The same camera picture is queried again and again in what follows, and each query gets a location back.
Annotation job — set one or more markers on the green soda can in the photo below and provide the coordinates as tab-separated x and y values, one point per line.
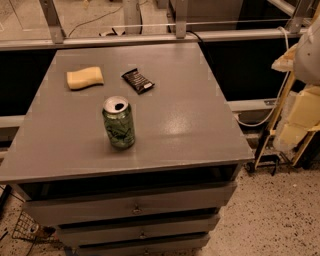
118	122

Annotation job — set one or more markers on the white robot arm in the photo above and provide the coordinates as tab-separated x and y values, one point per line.
307	55

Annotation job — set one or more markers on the black snack packet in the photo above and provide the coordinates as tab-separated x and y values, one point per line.
137	81

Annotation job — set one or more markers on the grey drawer cabinet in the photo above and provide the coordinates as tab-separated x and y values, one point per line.
127	151

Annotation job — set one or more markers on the yellow sponge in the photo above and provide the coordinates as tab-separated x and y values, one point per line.
83	78

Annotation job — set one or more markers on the bottom grey drawer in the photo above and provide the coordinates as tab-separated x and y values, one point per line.
148	246

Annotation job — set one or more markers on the grey drawer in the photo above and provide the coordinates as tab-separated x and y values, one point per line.
139	230
148	246
130	204

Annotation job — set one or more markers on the middle grey drawer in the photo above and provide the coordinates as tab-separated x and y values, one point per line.
139	230

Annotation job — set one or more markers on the grey metal railing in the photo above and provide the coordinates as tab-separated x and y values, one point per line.
58	24

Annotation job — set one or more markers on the top grey drawer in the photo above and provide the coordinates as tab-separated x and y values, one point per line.
130	204

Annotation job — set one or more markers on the yellow wooden frame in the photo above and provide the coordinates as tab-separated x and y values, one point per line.
294	120

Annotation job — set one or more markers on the wire basket on floor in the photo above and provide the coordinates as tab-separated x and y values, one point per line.
27	229

